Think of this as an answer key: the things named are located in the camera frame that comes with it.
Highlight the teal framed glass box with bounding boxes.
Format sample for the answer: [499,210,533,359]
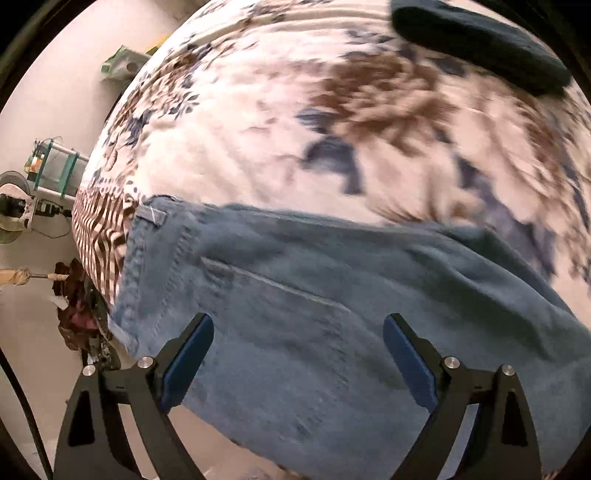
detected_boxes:
[26,137,89,197]

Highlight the dark green folded cloth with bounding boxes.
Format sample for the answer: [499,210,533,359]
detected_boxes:
[390,0,573,97]

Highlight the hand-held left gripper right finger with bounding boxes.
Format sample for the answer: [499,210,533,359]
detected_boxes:
[383,313,543,480]

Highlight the white round fan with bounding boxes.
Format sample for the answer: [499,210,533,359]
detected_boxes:
[0,171,38,243]

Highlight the dark red crumpled cloth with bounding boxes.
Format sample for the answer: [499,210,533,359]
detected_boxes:
[54,258,110,352]

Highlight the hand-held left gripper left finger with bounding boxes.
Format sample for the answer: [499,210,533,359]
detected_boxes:
[54,312,215,480]

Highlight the blue denim pants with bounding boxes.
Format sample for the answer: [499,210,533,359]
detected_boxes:
[109,195,591,480]

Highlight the black cable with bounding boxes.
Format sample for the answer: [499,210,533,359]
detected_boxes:
[0,347,54,480]

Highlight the green plastic bag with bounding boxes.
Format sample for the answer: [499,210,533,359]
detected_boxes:
[100,45,153,82]

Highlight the floral printed bed sheet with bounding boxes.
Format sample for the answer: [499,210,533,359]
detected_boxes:
[70,0,591,480]

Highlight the wooden stick tool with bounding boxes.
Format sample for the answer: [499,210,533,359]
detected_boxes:
[0,268,70,288]

